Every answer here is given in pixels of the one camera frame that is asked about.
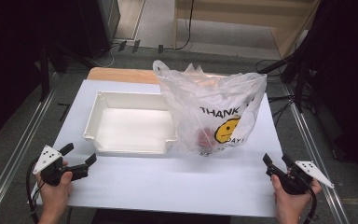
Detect black floor cables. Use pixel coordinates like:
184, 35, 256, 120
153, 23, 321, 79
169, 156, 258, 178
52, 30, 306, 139
255, 59, 316, 125

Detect metal floor rail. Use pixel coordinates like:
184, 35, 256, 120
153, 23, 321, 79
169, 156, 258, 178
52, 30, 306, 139
281, 82, 351, 224
0, 74, 60, 223

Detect person's left hand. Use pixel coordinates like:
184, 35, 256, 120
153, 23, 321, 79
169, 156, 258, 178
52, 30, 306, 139
34, 160, 74, 216

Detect white floor cable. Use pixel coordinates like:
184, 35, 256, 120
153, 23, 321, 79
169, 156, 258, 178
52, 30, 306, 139
88, 43, 120, 69

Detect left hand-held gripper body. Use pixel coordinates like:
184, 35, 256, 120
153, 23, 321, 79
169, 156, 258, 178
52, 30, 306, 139
32, 145, 76, 187

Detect black hanging cable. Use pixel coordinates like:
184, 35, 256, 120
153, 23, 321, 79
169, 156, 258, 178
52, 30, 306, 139
162, 0, 196, 51

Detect wooden table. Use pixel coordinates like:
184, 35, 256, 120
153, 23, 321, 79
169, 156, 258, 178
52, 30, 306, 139
87, 66, 161, 85

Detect dark curtain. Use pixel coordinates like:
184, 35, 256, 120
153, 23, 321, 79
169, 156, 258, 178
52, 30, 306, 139
0, 0, 102, 148
292, 0, 358, 188

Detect black metal stand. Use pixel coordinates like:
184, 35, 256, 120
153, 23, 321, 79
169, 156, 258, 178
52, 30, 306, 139
38, 43, 69, 102

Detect light wooden furniture frame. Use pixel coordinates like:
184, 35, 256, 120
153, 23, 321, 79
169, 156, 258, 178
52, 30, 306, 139
172, 0, 322, 60

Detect white plastic bin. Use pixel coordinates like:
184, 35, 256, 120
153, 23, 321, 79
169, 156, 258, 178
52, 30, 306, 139
83, 91, 179, 156

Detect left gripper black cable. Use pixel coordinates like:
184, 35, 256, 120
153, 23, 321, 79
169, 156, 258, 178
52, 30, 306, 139
25, 157, 43, 224

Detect clear plastic bag yellow face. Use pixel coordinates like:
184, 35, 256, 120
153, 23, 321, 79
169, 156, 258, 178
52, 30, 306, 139
152, 59, 268, 157

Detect person's right hand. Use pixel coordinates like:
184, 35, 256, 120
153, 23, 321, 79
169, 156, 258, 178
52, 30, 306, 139
270, 169, 323, 218

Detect white table sheet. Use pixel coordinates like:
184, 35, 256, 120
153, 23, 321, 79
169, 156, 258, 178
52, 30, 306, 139
34, 78, 288, 217

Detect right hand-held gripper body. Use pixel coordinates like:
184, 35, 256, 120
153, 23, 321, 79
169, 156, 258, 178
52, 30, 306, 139
269, 160, 336, 196

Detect black tripod stand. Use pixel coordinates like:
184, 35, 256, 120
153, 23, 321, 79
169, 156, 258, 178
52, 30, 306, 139
257, 31, 316, 115

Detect dark cabinet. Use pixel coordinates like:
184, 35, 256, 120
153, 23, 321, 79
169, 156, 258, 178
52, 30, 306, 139
83, 0, 121, 57

